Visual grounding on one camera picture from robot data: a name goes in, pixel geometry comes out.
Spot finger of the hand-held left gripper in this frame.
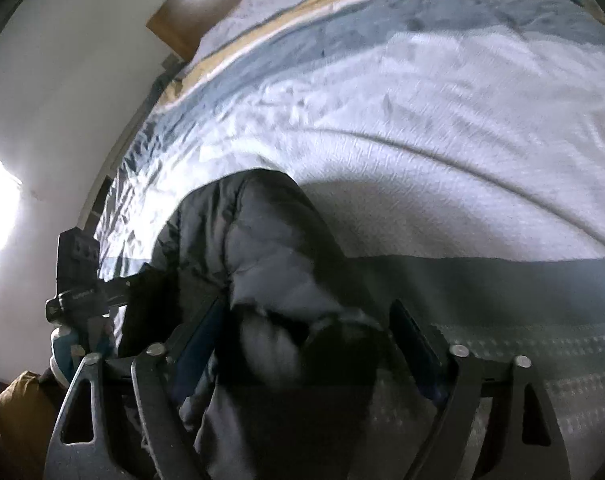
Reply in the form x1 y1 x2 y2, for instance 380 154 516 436
100 271 167 307

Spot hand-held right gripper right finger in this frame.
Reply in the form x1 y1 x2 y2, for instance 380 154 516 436
389 299 559 480

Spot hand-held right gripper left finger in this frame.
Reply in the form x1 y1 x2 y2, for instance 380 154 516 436
45 299 229 480

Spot black hooded puffer coat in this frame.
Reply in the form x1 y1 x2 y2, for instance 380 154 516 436
116 169 399 480

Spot person's left hand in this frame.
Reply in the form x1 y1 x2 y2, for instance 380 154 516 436
71 314 116 361

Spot mustard brown cushion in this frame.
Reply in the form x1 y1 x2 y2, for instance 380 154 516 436
0 370 73 480

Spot striped duvet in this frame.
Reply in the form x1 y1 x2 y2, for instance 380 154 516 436
91 0 605 480

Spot wooden headboard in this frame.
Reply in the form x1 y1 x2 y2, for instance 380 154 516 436
146 0 329 62

